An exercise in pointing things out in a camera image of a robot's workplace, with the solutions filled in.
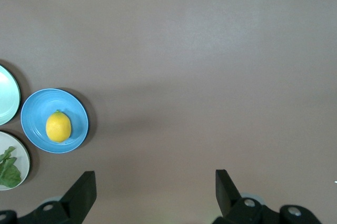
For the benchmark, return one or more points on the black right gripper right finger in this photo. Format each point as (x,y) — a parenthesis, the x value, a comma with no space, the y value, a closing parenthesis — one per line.
(229,200)

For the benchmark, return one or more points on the blue plate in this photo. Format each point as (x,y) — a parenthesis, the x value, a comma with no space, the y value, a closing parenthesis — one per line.
(34,113)

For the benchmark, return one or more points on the green lettuce leaf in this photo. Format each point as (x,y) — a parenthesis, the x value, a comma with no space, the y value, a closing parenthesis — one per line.
(9,174)

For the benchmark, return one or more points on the pale green plate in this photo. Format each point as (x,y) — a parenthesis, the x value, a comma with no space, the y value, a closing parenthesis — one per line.
(8,95)

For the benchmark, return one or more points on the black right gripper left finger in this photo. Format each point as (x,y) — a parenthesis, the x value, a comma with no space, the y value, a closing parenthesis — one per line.
(79,197)

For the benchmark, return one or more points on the beige plate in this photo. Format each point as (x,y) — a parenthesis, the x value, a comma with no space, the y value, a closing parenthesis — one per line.
(23,161)

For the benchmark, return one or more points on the yellow lemon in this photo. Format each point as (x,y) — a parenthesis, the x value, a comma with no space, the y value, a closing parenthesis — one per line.
(58,128)

